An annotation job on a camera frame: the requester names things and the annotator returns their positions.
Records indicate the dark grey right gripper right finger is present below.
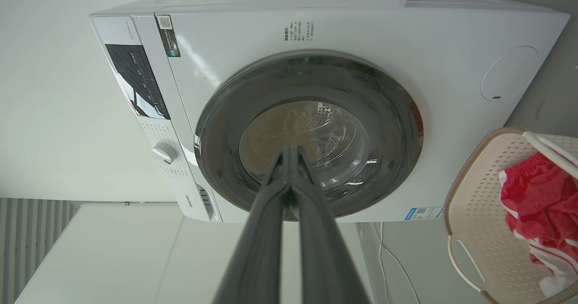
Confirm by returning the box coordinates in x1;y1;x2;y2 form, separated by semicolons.
293;146;372;304

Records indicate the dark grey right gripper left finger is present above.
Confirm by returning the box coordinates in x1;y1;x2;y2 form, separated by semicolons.
212;146;292;304

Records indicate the washer door glass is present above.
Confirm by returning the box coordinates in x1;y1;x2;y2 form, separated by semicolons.
194;50;424;219

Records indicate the white front-load washing machine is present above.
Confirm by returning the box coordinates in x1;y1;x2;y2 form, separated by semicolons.
89;0;570;223

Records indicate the blue energy label sticker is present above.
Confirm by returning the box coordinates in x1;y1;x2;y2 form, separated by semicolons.
404;206;444;221

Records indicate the perforated steel washer drum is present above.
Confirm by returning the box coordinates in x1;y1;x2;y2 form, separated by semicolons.
239;100;375;201

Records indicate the white round control knob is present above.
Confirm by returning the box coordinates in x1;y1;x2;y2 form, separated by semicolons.
151;142;177;164

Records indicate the white cabinet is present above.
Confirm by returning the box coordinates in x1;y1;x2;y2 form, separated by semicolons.
14;203;375;304

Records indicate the cream perforated laundry basket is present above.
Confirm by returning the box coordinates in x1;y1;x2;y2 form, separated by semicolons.
444;127;578;304

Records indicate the black washer display panel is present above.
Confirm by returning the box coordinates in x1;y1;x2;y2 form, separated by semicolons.
105;44;171;120

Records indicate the red and white garment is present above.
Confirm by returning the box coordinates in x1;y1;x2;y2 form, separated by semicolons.
498;153;578;298

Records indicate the printed text label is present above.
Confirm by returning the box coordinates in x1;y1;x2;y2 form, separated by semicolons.
284;21;314;42

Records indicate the black QR code sticker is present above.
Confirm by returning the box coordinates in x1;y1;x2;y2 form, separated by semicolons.
156;15;181;57

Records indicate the round white filter cover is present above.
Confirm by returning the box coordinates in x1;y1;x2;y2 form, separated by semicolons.
480;46;540;102

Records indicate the thin white power cable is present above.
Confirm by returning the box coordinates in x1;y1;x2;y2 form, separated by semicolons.
370;222;423;304

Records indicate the grey ribbed wall grille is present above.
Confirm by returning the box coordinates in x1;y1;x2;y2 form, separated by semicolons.
0;198;75;304

